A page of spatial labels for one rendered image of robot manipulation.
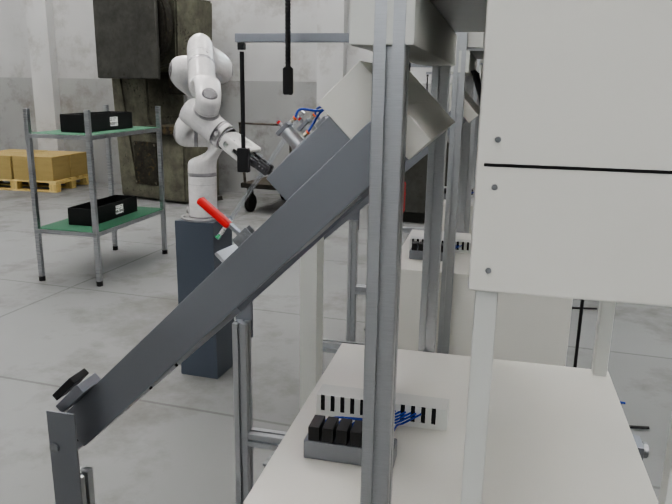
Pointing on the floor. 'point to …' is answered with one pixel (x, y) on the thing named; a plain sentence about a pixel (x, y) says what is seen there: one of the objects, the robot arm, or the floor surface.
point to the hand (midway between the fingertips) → (264, 167)
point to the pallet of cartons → (52, 173)
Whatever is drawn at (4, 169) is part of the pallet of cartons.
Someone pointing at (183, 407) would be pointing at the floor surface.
